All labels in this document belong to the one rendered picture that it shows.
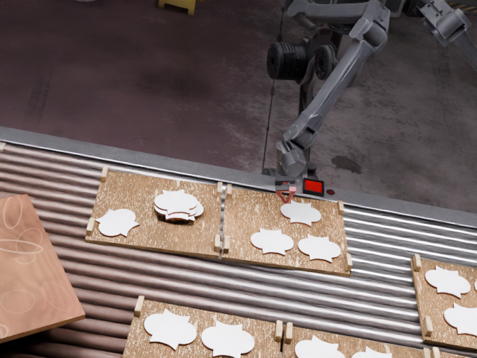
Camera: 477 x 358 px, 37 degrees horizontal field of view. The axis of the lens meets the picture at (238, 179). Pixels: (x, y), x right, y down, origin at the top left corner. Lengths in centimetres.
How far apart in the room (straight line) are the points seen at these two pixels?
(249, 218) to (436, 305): 65
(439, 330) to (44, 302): 113
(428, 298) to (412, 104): 313
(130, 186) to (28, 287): 63
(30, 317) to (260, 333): 62
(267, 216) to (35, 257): 80
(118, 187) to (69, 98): 224
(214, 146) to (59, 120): 94
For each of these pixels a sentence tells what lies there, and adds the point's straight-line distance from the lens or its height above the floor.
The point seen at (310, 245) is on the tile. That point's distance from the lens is 229.
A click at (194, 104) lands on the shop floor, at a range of 465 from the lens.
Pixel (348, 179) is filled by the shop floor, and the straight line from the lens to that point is 428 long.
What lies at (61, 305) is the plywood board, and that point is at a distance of 187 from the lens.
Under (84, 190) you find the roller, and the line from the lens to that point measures 240.
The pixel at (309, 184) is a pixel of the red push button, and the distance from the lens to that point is 257.
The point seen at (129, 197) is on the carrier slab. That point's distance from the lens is 235.
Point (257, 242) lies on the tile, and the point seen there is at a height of 95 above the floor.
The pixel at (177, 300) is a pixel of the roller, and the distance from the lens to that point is 207.
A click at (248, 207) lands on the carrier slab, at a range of 238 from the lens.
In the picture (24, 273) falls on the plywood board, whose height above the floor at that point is 104.
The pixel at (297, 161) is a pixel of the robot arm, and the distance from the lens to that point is 217.
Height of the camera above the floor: 243
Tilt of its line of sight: 37 degrees down
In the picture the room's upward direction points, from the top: 12 degrees clockwise
